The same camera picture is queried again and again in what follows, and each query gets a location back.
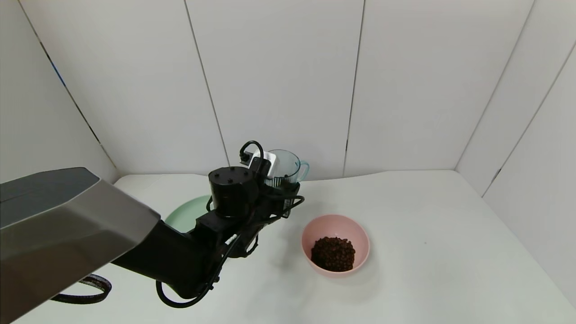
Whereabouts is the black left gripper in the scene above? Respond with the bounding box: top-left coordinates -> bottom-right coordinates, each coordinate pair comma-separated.
264,174 -> 301,219

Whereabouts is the transparent blue ribbed cup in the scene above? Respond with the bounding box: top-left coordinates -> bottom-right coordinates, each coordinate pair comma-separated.
265,149 -> 311,193

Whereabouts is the dark brown granular solid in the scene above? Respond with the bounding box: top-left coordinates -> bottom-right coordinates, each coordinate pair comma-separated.
310,236 -> 356,272

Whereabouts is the pink bowl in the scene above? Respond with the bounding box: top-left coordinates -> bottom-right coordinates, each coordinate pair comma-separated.
301,214 -> 370,276

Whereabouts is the pale green round plate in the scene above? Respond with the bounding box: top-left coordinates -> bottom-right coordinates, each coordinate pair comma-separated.
164,195 -> 213,234

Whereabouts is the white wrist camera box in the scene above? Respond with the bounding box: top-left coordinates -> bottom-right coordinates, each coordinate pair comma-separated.
249,152 -> 276,178

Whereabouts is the braided black cable sleeve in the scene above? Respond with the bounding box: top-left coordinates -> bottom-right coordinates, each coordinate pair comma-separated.
49,274 -> 113,305

